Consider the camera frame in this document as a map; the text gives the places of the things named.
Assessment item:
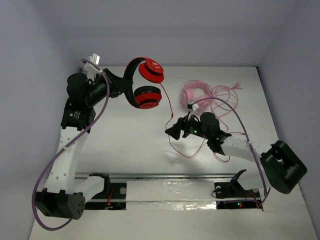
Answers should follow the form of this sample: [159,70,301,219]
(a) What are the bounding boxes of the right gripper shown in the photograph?
[165,111,211,141]

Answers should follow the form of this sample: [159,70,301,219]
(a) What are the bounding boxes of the red headphone cable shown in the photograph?
[159,83,230,163]

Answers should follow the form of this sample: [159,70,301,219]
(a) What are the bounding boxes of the red black headphones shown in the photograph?
[123,57,166,110]

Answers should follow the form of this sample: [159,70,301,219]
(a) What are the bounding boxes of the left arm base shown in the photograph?
[74,173,127,210]

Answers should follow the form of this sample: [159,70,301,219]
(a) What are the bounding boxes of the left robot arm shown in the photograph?
[32,68,133,220]

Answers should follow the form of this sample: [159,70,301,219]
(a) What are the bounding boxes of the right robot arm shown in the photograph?
[165,112,308,197]

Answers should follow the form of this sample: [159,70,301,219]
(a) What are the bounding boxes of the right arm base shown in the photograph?
[211,169,263,210]

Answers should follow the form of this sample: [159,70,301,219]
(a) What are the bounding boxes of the pink headphones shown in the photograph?
[181,80,213,112]

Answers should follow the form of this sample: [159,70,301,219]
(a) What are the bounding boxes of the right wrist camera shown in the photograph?
[187,101,200,121]

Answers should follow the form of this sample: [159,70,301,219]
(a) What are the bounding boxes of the pink headphone cable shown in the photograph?
[207,81,243,132]

